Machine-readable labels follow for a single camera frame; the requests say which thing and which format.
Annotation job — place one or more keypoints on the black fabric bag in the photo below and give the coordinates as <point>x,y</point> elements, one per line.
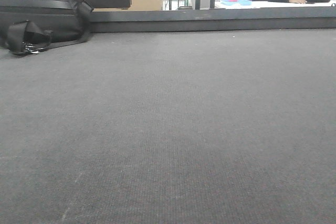
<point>32,26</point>

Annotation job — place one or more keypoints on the black conveyor side rail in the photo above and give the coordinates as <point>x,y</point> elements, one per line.
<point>302,17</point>

